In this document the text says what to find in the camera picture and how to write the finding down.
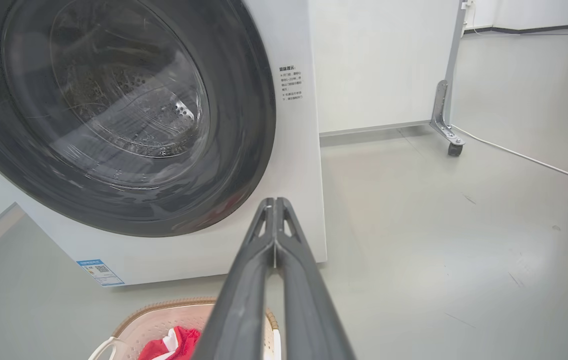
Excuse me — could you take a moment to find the grey metal stand with caster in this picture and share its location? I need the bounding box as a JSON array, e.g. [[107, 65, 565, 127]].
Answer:
[[429, 0, 470, 157]]

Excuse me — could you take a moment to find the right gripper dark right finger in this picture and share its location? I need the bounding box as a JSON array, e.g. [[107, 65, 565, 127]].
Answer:
[[275, 197, 357, 360]]

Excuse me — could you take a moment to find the white partition panel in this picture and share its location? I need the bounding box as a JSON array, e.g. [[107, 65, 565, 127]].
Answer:
[[309, 0, 461, 136]]

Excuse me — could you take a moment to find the white floor cable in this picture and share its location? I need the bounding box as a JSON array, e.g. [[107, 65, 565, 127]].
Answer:
[[451, 125, 568, 190]]

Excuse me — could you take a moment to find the blue energy label sticker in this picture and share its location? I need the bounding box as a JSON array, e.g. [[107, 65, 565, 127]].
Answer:
[[76, 258, 126, 288]]

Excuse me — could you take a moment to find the black round washer door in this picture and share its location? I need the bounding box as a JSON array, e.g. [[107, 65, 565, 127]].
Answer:
[[0, 0, 277, 238]]

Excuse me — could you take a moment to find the white perforated laundry basket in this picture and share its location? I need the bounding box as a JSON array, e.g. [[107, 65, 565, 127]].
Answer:
[[88, 297, 282, 360]]

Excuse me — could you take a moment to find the white front-load washing machine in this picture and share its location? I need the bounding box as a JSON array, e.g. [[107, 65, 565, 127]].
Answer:
[[0, 0, 328, 288]]

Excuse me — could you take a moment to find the red and white garment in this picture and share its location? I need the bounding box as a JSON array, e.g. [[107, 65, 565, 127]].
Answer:
[[138, 326, 202, 360]]

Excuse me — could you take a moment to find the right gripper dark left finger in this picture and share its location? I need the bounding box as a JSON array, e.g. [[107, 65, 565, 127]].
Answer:
[[191, 197, 277, 360]]

